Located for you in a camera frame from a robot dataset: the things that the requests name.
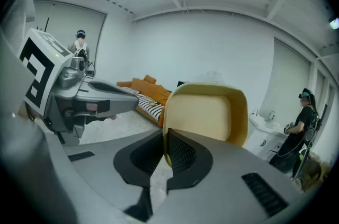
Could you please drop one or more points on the black-and-white striped blanket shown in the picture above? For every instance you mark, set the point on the black-and-white striped blanket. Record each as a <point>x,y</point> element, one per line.
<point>148,109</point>

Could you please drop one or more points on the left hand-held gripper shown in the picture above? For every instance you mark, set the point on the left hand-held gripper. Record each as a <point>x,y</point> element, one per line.
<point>39,72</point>

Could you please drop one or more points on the chrome faucet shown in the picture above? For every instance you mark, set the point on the chrome faucet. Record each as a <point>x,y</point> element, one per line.
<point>270,115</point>

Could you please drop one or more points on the white sink cabinet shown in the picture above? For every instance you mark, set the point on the white sink cabinet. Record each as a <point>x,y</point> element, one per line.
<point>262,138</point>

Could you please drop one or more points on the orange sofa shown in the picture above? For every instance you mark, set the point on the orange sofa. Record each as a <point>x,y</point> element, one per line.
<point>148,86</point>

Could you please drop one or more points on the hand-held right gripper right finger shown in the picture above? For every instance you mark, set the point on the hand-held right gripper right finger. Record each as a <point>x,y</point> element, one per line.
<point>227,186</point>

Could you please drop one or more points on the white roller blind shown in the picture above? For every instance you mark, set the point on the white roller blind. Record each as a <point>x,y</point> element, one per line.
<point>288,80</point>
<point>69,24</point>

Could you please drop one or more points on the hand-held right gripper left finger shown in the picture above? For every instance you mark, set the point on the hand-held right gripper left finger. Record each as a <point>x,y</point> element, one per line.
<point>100,180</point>

